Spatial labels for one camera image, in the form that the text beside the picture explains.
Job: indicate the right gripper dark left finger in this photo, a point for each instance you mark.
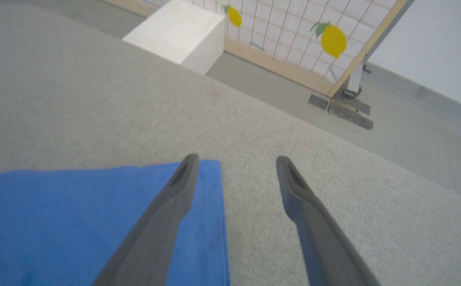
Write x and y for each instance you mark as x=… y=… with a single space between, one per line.
x=155 y=238

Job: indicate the metal partition stand foot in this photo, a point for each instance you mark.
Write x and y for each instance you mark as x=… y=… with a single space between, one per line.
x=353 y=81

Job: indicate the small black floor tape patch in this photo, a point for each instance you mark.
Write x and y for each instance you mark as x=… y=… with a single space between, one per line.
x=318 y=102

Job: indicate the large dark floor base mat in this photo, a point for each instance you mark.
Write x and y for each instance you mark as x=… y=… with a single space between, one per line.
x=351 y=115

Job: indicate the white box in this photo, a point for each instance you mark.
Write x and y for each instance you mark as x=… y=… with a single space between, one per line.
x=174 y=31

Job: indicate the lemon print partition screen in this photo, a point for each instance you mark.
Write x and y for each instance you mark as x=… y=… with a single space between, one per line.
x=286 y=35

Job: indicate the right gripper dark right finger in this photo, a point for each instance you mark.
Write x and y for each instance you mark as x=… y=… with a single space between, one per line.
x=321 y=246

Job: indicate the grey fabric sofa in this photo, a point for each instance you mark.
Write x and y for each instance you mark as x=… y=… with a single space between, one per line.
x=95 y=99

